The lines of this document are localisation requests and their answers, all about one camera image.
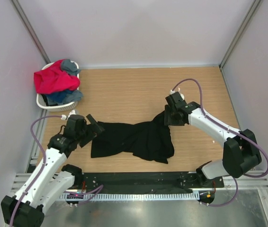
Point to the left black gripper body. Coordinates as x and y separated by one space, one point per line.
81 135

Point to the red t shirt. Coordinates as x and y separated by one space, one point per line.
54 79

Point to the white slotted cable duct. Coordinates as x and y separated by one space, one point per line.
131 197

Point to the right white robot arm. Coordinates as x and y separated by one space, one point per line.
240 153

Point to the aluminium frame rail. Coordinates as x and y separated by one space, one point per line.
244 183

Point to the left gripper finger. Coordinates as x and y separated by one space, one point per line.
95 128
86 139

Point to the grey blue t shirt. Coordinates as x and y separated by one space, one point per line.
70 67

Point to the black t shirt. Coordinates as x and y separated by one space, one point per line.
149 141

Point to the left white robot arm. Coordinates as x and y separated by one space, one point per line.
29 205

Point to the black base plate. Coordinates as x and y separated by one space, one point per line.
148 182

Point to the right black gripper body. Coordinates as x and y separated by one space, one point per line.
171 117

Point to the dark blue t shirt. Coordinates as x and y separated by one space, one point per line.
63 97

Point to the white laundry basket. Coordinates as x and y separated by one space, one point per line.
56 108

